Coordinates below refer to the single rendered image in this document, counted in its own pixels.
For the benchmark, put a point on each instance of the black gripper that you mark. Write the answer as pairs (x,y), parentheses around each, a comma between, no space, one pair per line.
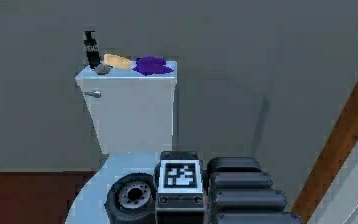
(132,196)

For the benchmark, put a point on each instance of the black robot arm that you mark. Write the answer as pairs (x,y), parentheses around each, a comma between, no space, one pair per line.
(237,186)

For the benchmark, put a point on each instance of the white toilet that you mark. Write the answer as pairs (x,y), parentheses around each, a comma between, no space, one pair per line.
(133,110)

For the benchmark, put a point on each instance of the small grey lump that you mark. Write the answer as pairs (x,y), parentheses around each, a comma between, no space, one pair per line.
(102,69)

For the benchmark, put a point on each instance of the purple crumpled cloth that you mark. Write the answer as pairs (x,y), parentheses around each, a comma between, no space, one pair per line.
(151,65)

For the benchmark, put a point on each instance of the tan soap bar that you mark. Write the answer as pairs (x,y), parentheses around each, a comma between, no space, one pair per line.
(117,61)

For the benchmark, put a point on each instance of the black pump bottle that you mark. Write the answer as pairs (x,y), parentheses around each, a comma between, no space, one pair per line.
(91,50)

